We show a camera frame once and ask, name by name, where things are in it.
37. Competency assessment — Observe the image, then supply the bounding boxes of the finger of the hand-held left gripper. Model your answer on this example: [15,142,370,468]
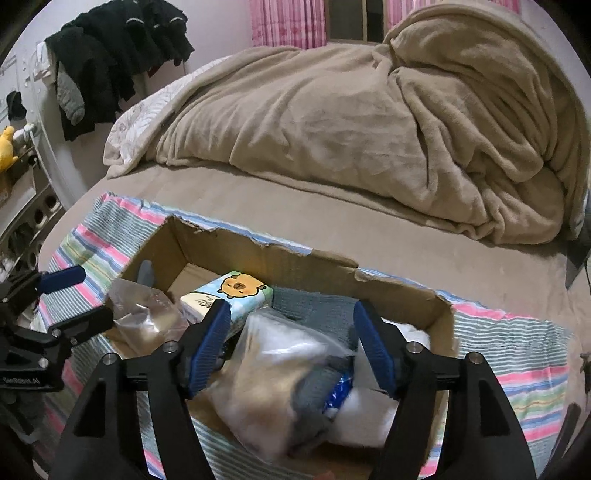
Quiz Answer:
[0,265,86,315]
[47,306,116,347]

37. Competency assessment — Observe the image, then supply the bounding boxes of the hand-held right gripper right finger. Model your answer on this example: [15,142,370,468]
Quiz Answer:
[353,300,539,480]

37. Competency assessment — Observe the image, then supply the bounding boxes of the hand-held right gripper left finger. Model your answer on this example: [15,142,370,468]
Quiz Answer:
[48,300,232,480]

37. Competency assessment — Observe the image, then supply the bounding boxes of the blue tissue packet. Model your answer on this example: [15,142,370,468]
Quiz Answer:
[323,373,355,412]

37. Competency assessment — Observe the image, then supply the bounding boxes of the bear print tissue pack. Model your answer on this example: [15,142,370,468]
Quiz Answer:
[179,272,274,342]

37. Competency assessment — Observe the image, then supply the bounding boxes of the white fluffy cloth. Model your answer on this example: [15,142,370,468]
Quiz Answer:
[332,322,433,449]

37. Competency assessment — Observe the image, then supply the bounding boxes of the clear snack bag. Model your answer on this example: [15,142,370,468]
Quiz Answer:
[108,278,192,358]

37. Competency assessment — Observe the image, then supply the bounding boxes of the clear bag of cotton swabs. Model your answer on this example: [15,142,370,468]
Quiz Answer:
[205,309,356,464]

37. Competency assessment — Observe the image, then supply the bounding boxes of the grey sock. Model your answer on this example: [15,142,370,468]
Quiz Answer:
[272,288,365,352]
[291,355,357,457]

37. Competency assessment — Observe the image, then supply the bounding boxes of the grey dotted gloves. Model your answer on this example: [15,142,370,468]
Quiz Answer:
[137,260,158,289]

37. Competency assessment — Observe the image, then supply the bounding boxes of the cardboard box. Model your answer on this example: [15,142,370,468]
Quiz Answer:
[104,216,458,480]

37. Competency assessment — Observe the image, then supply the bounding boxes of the grey storage rack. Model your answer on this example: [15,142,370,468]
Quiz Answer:
[0,152,65,278]

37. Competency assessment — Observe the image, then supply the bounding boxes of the bed with beige sheet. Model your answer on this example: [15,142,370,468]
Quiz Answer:
[39,157,591,416]

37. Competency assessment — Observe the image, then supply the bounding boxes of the striped pastel towel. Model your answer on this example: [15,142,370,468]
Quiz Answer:
[37,193,573,480]

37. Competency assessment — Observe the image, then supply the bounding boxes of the yellow plush toy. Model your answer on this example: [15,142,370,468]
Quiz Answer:
[0,126,20,173]

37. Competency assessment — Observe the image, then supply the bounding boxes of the white floral quilt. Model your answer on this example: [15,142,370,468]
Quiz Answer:
[102,60,241,180]

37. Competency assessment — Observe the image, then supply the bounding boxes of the small black hanging cloth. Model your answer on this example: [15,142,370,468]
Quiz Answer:
[6,91,28,121]

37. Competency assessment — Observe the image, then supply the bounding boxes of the beige fleece blanket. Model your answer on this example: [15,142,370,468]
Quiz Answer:
[154,0,591,245]

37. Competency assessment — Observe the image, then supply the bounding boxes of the hanging dark clothes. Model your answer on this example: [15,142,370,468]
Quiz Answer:
[44,0,195,141]

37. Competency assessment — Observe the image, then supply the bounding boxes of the dark window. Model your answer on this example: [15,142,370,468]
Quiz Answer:
[325,0,386,43]

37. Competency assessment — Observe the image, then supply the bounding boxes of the pink curtain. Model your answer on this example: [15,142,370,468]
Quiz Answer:
[385,0,520,29]
[249,0,328,49]

